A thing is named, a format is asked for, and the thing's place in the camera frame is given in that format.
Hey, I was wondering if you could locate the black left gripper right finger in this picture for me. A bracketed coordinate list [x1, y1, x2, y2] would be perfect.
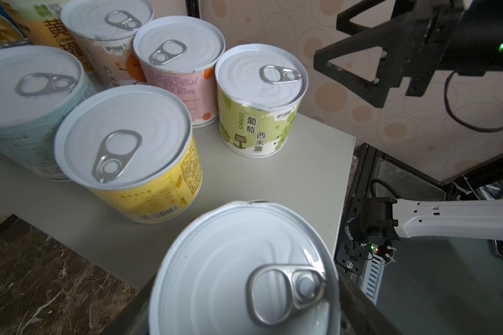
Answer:
[338, 272, 401, 335]

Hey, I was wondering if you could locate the green label can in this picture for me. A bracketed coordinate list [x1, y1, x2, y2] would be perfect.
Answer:
[215, 44, 309, 158]

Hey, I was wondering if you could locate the pink label can front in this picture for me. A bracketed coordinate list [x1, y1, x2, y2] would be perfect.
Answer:
[148, 201, 341, 334]

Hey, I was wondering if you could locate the pink label can back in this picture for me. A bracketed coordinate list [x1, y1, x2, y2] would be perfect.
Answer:
[133, 16, 226, 128]

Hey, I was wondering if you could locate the peach label can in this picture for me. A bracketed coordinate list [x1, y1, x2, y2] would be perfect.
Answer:
[61, 0, 155, 89]

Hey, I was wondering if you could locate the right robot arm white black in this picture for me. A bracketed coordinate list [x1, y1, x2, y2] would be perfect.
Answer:
[314, 1, 503, 252]

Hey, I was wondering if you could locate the blue progresso soup can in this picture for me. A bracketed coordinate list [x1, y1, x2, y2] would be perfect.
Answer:
[0, 6, 29, 47]

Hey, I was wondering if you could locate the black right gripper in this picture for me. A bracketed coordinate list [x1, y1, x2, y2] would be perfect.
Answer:
[313, 0, 465, 108]

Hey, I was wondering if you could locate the yellow label can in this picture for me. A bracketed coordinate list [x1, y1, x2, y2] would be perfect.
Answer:
[0, 0, 94, 74]

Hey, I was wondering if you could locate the pink label can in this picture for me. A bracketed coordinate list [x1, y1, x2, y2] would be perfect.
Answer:
[148, 201, 341, 334]
[133, 16, 226, 128]

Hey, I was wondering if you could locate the grey metal cabinet box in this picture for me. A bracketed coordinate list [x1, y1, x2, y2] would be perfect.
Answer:
[0, 114, 356, 289]

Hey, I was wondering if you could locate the white lid can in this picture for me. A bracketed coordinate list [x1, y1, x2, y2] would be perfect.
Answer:
[0, 46, 96, 181]
[54, 85, 203, 224]

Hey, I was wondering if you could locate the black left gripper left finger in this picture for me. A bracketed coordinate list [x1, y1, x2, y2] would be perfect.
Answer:
[101, 276, 155, 335]

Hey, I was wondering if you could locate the black corner frame post right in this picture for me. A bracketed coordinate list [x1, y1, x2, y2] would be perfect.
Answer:
[185, 0, 201, 18]

